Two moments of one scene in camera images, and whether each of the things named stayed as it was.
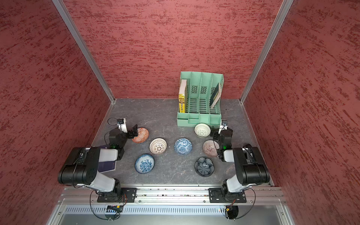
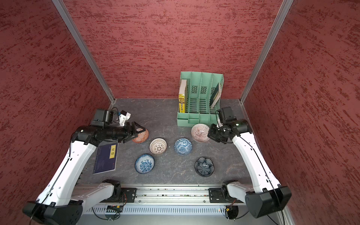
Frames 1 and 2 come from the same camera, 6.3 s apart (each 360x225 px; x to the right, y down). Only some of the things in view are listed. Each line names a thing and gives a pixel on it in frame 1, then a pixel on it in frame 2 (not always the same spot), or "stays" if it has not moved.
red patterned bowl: [143, 136] stays
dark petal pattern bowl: [204, 167] stays
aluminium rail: [177, 195] stays
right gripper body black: [216, 136] → [217, 133]
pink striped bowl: [210, 147] → [199, 132]
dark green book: [216, 96] stays
